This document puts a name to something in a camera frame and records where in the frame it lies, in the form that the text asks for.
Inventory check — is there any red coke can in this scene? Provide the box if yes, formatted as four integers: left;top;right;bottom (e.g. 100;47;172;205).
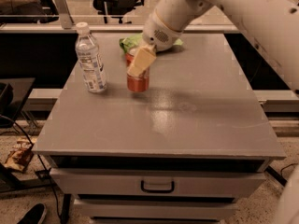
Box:
125;48;150;92

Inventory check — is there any green chip bag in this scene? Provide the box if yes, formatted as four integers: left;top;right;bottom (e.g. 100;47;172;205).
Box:
119;33;183;53

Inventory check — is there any black drawer handle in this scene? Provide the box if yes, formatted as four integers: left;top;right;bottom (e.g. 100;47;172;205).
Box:
140;180;175;194

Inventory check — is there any black side table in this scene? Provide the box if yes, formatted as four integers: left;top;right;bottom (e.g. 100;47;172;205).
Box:
0;77;35;128

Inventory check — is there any black shoe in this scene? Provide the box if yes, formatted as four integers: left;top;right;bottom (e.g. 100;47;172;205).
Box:
17;203;47;224

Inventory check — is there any crumpled snack bag on floor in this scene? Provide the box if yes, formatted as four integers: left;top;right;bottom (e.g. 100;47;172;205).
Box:
4;138;34;173

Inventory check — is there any grey drawer cabinet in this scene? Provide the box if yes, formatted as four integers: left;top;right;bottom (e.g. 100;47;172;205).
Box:
34;33;284;224

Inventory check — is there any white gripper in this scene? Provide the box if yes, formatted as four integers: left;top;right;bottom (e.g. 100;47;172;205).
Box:
127;10;182;77

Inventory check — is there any clear plastic water bottle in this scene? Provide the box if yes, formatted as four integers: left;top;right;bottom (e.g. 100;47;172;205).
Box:
75;22;107;93

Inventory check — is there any left metal bracket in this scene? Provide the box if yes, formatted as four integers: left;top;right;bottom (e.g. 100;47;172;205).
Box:
54;0;73;29

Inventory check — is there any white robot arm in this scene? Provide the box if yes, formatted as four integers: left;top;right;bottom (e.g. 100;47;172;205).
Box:
127;0;299;92

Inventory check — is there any black floor cable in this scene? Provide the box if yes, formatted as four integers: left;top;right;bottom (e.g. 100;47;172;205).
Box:
0;115;62;219

